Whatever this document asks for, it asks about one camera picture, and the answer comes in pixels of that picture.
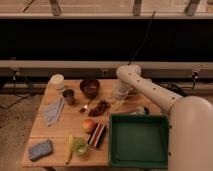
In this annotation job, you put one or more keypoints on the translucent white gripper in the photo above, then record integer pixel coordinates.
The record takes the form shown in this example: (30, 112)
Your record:
(120, 91)

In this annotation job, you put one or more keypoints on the dark purple grape bunch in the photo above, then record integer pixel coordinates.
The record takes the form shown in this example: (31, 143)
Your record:
(100, 108)

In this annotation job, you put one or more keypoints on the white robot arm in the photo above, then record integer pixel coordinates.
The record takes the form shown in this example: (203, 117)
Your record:
(191, 119)

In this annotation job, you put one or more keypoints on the small grey metal cup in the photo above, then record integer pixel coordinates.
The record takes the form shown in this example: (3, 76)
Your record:
(69, 96)

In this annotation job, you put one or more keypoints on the green plastic cup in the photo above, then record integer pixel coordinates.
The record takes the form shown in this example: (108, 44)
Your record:
(80, 146)

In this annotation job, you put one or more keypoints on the orange bowl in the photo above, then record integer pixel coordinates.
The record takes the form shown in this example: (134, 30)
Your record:
(134, 92)

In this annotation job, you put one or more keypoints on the white and black small object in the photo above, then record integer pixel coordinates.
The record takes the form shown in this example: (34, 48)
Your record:
(140, 110)

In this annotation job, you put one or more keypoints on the dark brown bowl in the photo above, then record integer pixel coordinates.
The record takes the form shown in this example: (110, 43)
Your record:
(90, 87)

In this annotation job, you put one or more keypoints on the red apple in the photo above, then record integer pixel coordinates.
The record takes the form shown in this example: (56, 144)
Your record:
(88, 125)

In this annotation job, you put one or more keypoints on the green plastic tray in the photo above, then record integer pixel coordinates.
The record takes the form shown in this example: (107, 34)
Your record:
(138, 141)

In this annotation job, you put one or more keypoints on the wooden table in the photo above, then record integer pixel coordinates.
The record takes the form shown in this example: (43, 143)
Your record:
(70, 123)

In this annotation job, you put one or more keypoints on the white lidded container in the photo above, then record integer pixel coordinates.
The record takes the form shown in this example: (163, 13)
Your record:
(57, 80)

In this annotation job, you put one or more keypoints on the yellow banana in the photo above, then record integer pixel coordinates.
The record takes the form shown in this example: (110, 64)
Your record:
(68, 154)

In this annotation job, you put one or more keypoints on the blue folded cloth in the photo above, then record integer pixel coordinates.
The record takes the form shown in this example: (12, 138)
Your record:
(52, 111)

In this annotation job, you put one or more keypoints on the blue sponge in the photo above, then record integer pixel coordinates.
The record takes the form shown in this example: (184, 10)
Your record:
(40, 150)

